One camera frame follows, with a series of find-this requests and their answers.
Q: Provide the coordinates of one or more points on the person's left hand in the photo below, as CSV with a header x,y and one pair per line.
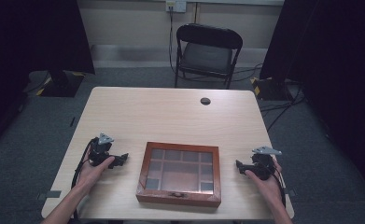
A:
x,y
91,172

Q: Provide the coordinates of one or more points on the white wall outlet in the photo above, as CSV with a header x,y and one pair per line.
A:
x,y
175,5

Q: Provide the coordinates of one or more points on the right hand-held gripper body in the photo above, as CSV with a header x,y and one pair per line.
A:
x,y
262,165

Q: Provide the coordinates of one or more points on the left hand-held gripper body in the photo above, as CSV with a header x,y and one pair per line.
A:
x,y
100,152

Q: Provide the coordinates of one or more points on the grey table bracket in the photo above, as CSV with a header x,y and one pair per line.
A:
x,y
290,192
49,195

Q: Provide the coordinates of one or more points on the wooden box with glass lid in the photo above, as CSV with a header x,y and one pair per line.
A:
x,y
179,174

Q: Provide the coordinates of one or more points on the person's right hand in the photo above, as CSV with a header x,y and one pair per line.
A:
x,y
269,186

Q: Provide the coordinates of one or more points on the black curtain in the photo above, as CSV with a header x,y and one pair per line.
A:
x,y
335,77

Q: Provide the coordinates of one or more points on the black folding chair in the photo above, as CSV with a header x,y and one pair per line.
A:
x,y
206,56

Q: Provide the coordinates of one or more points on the black stand base striped tape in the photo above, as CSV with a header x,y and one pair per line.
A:
x,y
269,88

